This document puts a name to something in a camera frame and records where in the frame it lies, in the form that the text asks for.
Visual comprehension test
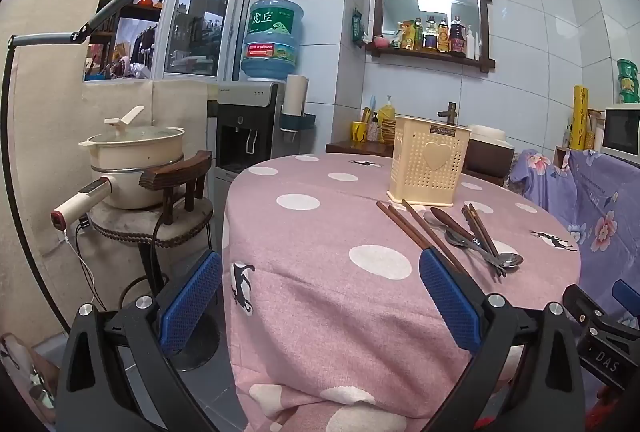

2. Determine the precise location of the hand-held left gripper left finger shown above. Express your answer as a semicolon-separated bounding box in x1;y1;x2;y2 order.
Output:
55;251;224;432

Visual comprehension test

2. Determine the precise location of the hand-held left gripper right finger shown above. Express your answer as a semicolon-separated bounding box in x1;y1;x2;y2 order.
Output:
418;249;587;432

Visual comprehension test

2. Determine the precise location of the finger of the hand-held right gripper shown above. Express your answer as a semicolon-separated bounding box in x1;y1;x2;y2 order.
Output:
612;279;640;319

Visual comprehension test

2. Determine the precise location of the dark wooden chopstick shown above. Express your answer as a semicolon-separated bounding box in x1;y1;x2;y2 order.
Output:
387;205;469;275
460;205;502;271
376;200;432;257
400;199;474;271
467;203;502;259

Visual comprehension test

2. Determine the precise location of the cream plastic utensil holder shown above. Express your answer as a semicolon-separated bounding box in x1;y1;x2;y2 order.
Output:
387;114;472;209

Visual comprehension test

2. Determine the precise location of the dark wooden stool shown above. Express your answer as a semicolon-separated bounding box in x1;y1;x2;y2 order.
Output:
87;150;222;372

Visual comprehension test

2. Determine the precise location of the purple floral cloth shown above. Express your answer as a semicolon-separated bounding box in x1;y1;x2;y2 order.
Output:
504;149;640;315

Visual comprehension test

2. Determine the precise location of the pink polka-dot tablecloth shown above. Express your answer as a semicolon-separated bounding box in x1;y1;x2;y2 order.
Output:
222;154;584;432

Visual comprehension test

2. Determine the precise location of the cream electric cooking pot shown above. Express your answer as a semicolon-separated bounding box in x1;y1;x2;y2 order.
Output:
50;105;187;231

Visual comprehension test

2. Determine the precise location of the white lidded brown container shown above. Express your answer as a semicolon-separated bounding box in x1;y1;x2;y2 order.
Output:
464;124;516;187

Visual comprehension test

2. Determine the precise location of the white microwave oven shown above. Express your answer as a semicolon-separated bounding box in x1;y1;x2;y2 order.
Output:
600;104;640;169

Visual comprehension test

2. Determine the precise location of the grey water dispenser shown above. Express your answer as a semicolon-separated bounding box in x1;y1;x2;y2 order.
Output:
214;80;282;213

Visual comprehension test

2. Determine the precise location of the yellow tall box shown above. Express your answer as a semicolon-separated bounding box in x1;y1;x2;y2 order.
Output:
571;85;591;151

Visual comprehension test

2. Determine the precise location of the wooden washstand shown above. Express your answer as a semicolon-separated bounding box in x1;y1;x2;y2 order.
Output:
325;139;397;159

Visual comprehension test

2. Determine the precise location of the yellow dish soap bottle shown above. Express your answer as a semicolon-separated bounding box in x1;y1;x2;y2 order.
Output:
377;95;397;143

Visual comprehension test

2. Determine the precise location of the stack of green cups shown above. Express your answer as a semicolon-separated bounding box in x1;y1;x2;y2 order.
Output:
615;58;640;105

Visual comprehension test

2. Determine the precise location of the white paper cup holder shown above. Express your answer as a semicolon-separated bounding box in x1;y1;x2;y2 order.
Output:
279;74;317;133

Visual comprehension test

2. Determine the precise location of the beige cloth cover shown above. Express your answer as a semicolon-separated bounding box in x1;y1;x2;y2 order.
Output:
10;0;211;257

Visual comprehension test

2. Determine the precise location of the wooden framed mirror shelf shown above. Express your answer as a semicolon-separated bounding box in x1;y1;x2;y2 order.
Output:
364;0;496;74

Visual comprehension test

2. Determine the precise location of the dark sauce bottle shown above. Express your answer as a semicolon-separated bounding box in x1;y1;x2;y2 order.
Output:
449;16;467;55

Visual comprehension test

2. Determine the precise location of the yellow snack packet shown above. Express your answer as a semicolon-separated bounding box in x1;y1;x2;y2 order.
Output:
391;22;416;50

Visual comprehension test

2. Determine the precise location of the blue water jug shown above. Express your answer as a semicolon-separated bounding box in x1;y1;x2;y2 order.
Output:
240;0;305;82

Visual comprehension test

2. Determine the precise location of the cluttered dark shelf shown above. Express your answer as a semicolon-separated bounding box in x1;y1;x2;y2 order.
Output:
84;0;173;81

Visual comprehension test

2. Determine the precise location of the white framed sliding window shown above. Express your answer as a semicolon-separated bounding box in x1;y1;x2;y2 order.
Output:
163;0;261;83

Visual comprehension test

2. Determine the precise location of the brown-handled metal spoon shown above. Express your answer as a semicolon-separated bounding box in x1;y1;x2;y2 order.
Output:
430;207;524;269

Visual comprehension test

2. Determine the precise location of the white cable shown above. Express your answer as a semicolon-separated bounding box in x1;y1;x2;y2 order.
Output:
64;231;99;310

